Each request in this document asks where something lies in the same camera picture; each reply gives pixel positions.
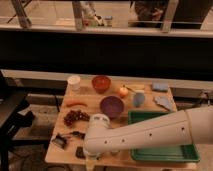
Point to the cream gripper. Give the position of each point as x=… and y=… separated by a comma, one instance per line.
x=90, y=163

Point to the black eraser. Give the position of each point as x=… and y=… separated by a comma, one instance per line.
x=79, y=153

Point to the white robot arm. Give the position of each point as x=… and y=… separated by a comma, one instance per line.
x=184, y=127

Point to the purple bowl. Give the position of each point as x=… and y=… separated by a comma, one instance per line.
x=111, y=106

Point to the red bowl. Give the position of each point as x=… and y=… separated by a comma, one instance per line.
x=101, y=83

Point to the small metal cup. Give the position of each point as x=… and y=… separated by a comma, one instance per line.
x=114, y=152

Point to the black binder clip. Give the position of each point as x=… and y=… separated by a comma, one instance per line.
x=60, y=141

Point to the bunch of dark grapes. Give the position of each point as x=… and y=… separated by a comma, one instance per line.
x=75, y=115

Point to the orange carrot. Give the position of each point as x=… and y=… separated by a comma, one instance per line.
x=71, y=103

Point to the orange apple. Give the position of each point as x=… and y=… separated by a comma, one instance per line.
x=123, y=92

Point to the blue mug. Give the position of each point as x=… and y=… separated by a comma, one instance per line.
x=138, y=98

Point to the white plastic cup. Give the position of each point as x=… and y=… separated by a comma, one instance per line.
x=74, y=82

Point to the black chair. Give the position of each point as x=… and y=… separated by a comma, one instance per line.
x=12, y=101

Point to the grey blue cloth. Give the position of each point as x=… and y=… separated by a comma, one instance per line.
x=164, y=102

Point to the green plastic tray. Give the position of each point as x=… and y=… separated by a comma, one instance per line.
x=182, y=154

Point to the blue sponge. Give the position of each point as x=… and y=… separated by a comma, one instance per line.
x=160, y=87

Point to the black handled peeler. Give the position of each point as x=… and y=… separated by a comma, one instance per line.
x=78, y=134

